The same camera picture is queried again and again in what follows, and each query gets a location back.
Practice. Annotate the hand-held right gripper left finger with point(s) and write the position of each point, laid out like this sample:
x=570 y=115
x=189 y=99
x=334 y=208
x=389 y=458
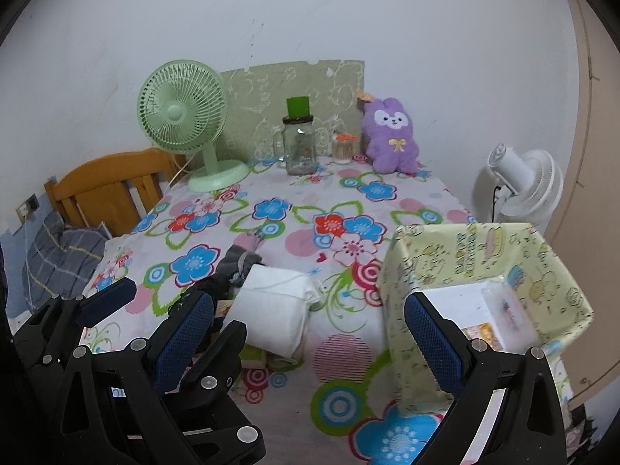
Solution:
x=184 y=344

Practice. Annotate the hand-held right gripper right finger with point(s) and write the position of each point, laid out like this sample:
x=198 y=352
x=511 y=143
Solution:
x=433 y=344

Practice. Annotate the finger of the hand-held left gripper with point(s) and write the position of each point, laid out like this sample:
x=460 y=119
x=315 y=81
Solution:
x=109 y=300
x=227 y=348

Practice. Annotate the yellow patterned box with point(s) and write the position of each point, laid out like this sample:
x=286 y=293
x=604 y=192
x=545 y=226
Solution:
x=436 y=256

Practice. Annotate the small printed packet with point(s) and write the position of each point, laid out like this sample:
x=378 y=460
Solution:
x=472 y=333

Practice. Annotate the grey plaid pillow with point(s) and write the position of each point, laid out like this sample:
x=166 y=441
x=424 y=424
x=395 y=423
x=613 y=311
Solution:
x=63 y=256

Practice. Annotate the clear plastic packet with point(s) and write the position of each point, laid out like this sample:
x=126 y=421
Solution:
x=508 y=312

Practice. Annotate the blue bed sheet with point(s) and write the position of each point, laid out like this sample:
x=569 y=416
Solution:
x=12 y=276

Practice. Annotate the wooden bed headboard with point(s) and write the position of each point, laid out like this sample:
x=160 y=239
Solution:
x=106 y=179

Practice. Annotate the floral tablecloth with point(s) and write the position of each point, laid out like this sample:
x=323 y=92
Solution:
x=300 y=213

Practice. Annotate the white floor fan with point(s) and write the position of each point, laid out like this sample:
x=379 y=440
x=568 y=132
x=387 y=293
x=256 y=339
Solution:
x=525 y=179

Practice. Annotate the green desk fan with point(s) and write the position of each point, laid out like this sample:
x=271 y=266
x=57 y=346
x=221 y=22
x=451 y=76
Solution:
x=179 y=111

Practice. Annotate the purple plush bunny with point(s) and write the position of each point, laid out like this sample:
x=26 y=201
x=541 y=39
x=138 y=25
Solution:
x=392 y=140

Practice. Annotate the cotton swab container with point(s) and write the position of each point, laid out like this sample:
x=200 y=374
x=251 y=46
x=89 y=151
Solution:
x=345 y=150

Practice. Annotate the glass jar mug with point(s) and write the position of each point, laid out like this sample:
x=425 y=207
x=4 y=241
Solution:
x=300 y=147

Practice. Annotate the beige door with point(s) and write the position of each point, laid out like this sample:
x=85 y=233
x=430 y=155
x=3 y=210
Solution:
x=596 y=203

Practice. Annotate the green cup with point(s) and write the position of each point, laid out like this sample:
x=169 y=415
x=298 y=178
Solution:
x=298 y=108

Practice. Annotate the green patterned board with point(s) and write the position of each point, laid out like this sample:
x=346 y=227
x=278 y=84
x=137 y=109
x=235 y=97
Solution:
x=271 y=92

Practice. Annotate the wall socket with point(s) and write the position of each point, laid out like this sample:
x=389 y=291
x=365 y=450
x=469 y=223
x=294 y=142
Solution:
x=26 y=207

